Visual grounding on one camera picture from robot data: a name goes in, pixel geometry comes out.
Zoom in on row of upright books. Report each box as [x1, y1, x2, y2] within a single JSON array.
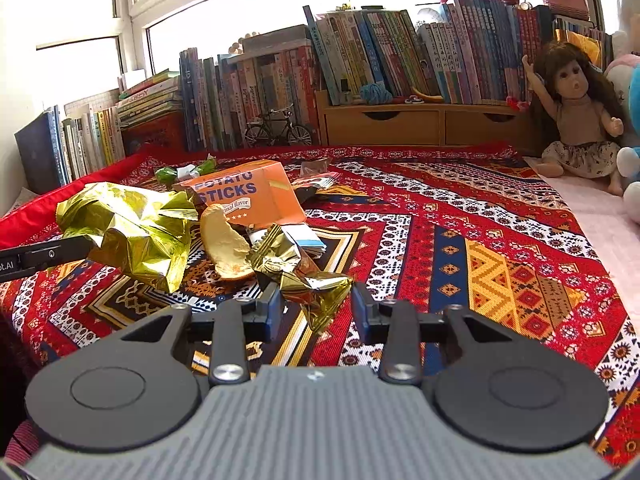
[[179, 46, 322, 154]]

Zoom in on green candy wrapper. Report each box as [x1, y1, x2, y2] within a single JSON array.
[[154, 156, 219, 187]]

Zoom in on row of tall colourful books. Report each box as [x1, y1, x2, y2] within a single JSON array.
[[302, 0, 552, 107]]

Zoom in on orange snack box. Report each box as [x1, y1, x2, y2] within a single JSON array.
[[172, 159, 307, 227]]

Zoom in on white window frame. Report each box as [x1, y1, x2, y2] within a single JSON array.
[[30, 0, 451, 86]]

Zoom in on pink bed sheet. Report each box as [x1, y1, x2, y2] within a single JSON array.
[[522, 154, 640, 273]]

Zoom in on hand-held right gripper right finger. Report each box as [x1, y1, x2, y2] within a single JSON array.
[[351, 282, 526, 387]]

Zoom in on small gold foil wrapper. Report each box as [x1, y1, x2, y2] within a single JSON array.
[[248, 224, 354, 334]]

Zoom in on white and blue folded packet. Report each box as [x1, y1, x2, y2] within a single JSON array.
[[250, 223, 329, 261]]

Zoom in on row of thin books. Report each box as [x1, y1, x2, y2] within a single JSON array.
[[14, 104, 126, 195]]

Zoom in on blue plush toy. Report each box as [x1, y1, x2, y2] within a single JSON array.
[[615, 65, 640, 226]]

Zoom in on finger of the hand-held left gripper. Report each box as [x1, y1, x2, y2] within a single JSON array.
[[0, 236, 97, 268]]

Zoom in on wooden bead string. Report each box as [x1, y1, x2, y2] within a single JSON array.
[[227, 31, 262, 56]]

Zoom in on wooden drawer organizer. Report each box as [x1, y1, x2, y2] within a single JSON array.
[[316, 91, 539, 149]]

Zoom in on stack of flat books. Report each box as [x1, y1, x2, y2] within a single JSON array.
[[116, 69, 184, 129]]

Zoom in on white plush toy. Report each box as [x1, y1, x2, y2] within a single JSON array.
[[602, 52, 640, 133]]

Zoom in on blue yarn ball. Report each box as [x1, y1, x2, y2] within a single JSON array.
[[360, 82, 395, 106]]

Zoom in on black miniature bicycle model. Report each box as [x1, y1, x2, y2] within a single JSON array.
[[244, 105, 312, 150]]

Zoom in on red patterned woven blanket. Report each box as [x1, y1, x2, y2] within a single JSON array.
[[0, 142, 640, 467]]

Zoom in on long-haired doll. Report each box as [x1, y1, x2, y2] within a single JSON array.
[[521, 41, 627, 197]]

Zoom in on row of small books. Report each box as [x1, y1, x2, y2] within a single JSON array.
[[552, 14, 615, 61]]

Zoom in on large gold foil wrapper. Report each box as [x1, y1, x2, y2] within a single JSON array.
[[55, 181, 201, 294]]

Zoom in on clear plastic wrapper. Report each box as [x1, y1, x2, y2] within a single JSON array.
[[300, 157, 331, 179]]

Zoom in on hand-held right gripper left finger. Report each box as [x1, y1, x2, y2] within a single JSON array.
[[111, 282, 286, 387]]

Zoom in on gold gift bag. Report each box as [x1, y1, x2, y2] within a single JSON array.
[[569, 30, 602, 69]]

